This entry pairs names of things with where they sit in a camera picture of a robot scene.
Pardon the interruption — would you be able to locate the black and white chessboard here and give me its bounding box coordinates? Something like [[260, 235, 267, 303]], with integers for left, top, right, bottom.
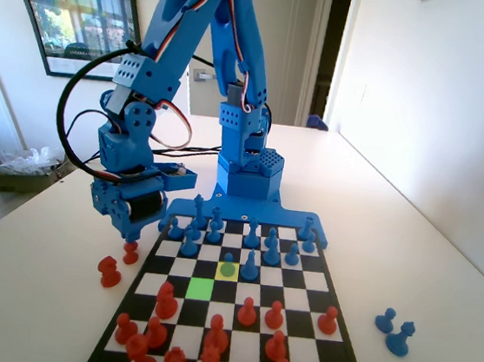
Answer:
[[82, 203, 390, 362]]

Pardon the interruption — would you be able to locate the olive cardboard box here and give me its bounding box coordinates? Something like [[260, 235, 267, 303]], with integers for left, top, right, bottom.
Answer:
[[0, 142, 75, 201]]

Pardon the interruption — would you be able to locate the white wall switch plate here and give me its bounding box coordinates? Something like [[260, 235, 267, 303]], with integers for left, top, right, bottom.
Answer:
[[350, 82, 368, 105]]

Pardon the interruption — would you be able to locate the silver door lever handle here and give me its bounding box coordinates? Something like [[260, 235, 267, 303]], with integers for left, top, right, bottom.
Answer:
[[191, 68, 219, 84]]

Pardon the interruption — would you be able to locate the blue board mounting plate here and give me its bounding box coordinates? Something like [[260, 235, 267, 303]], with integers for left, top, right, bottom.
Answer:
[[156, 180, 335, 251]]

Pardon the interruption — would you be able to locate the clear crumpled plastic bag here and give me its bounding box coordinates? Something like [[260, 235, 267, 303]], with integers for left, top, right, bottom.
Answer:
[[0, 141, 68, 181]]

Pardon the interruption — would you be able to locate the blue queen piece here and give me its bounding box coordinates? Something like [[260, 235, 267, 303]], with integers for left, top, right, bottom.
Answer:
[[242, 215, 263, 249]]

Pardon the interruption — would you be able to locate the small blue plastic part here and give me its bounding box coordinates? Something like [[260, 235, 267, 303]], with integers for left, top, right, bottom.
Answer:
[[305, 112, 332, 133]]

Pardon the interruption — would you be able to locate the thick black camera cable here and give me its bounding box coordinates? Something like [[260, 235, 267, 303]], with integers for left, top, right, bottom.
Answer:
[[49, 33, 143, 182]]

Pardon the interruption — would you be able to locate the black framed poster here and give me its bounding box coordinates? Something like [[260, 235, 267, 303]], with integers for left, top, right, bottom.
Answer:
[[0, 0, 156, 88]]

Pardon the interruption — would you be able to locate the white door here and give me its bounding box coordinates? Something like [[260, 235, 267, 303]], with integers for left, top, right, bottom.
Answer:
[[169, 0, 334, 130]]

